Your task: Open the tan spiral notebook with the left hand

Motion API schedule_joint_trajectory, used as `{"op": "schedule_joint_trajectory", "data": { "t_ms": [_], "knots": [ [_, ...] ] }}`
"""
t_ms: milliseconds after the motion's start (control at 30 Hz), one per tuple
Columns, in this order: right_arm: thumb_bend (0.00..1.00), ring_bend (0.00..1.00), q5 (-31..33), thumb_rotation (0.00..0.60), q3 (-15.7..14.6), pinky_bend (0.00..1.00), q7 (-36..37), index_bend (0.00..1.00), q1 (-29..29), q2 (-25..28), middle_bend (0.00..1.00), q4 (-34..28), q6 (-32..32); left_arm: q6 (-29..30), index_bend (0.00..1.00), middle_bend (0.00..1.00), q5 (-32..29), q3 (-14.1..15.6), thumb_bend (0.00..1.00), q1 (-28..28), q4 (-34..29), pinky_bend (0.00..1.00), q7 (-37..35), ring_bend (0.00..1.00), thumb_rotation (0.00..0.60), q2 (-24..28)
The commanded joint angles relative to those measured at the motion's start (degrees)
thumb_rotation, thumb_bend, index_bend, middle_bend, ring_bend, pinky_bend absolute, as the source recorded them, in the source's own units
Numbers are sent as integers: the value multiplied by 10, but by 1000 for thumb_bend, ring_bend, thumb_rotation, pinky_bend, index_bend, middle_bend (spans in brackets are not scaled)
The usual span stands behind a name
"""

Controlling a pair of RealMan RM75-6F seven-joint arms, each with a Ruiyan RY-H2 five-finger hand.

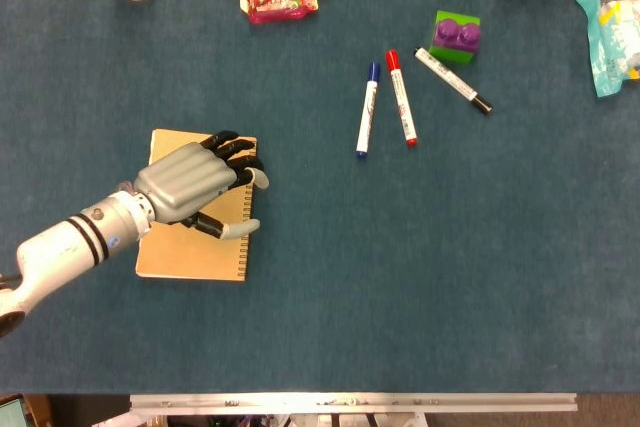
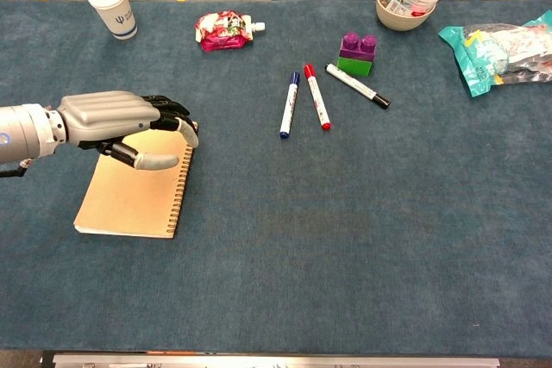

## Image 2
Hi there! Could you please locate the red marker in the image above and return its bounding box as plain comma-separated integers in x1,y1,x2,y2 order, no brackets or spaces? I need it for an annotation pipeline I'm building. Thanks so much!
303,64,333,131

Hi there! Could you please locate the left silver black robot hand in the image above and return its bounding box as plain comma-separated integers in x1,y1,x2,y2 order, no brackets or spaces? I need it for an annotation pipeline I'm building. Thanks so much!
57,90,200,171

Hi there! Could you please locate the white paper cup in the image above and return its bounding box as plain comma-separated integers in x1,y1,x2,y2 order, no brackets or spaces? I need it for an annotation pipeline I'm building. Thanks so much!
86,0,139,41

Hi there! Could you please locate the green plastic block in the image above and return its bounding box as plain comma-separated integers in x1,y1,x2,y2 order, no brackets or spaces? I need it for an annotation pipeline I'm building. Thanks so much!
336,56,374,78

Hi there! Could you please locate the blue marker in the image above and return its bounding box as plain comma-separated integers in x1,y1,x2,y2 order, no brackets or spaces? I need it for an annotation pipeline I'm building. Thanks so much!
279,71,302,140

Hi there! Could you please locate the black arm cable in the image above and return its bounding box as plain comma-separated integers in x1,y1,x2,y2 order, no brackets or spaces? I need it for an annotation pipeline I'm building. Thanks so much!
0,159,35,178

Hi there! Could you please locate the pink spouted drink pouch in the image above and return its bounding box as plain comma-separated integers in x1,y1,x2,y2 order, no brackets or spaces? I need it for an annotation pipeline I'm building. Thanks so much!
193,9,267,53

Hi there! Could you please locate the cream bowl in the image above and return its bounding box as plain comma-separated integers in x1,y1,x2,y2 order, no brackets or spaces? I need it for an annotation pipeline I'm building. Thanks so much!
375,0,437,33

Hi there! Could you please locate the blue felt table cloth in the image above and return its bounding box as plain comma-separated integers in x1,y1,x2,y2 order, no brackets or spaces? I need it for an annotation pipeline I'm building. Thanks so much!
0,0,552,359

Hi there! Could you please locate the black marker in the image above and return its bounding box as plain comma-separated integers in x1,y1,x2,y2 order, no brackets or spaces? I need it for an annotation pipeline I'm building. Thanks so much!
324,63,392,109

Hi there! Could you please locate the purple building block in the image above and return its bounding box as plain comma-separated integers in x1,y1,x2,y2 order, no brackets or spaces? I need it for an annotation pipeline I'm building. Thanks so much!
338,31,379,62

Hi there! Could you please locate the spiral notebook with kraft cover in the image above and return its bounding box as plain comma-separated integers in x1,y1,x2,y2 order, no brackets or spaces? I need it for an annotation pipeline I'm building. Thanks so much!
72,120,200,240

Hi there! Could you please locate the teal plastic snack bag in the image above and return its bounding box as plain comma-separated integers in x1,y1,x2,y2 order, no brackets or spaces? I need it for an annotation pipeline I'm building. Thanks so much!
437,9,552,99

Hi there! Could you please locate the aluminium profile rail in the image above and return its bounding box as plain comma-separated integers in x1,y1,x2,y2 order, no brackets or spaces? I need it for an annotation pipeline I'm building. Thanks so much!
52,352,501,368

